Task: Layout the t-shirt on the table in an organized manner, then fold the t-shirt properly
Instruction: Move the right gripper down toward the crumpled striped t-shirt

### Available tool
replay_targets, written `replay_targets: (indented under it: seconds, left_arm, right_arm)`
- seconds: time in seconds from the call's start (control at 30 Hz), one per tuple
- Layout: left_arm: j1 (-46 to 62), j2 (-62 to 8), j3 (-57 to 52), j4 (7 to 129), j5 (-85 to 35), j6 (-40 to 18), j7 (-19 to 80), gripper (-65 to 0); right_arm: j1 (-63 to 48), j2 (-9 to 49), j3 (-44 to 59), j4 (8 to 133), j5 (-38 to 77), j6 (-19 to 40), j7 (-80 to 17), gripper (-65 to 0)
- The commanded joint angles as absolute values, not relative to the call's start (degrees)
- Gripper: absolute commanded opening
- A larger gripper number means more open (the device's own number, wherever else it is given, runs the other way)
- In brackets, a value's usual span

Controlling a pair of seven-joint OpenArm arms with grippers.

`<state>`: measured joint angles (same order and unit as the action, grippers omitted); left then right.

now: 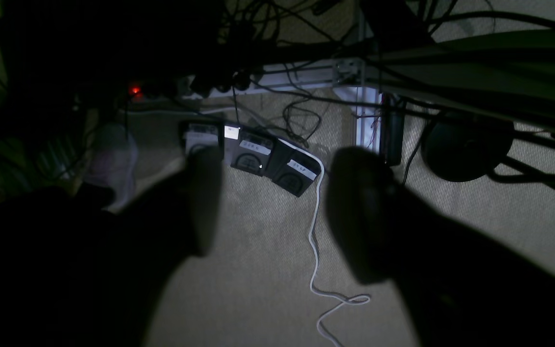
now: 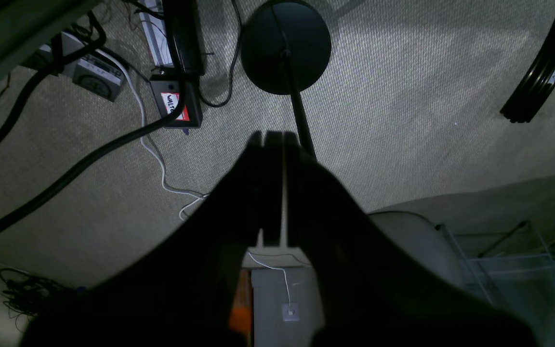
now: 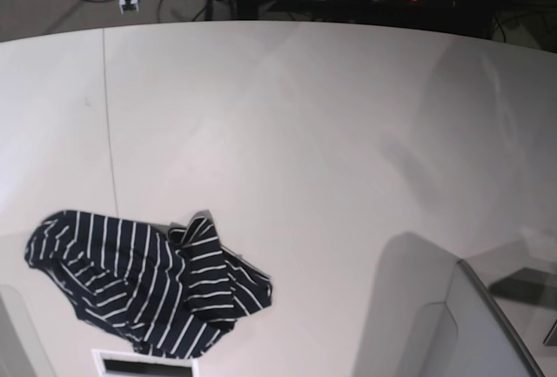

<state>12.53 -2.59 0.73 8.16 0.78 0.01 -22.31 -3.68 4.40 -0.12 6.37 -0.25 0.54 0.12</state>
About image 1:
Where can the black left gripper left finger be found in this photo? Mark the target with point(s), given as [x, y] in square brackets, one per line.
[172, 221]

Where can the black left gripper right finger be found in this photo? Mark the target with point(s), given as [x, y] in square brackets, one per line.
[461, 288]

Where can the black foot pedal left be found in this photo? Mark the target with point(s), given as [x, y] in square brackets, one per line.
[197, 136]

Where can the black foot pedal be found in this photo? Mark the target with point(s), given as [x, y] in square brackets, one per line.
[251, 152]
[197, 136]

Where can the black round base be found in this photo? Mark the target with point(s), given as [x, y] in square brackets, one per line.
[462, 154]

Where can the black foot pedal middle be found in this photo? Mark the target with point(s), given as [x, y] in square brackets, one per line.
[251, 152]

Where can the power strip with red light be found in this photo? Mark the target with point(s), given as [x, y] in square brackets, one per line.
[152, 92]

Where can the aluminium frame leg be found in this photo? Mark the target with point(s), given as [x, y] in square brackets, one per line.
[346, 77]

